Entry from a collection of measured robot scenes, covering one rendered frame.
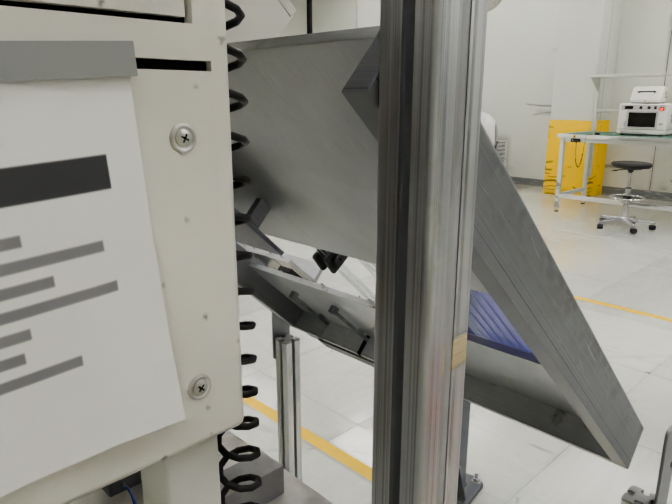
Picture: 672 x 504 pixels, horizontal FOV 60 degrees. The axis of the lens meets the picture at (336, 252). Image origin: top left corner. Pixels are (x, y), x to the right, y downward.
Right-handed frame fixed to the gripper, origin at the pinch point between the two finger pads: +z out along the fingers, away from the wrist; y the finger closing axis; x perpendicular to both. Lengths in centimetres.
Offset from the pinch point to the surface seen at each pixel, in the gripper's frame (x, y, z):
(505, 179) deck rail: -24.7, 37.8, 5.2
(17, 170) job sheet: -47, 38, 28
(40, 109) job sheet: -48, 38, 26
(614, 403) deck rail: 15.8, 37.9, -0.1
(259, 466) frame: 12.1, 1.6, 28.5
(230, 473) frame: 9.8, 0.1, 31.5
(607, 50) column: 336, -224, -564
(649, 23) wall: 331, -193, -605
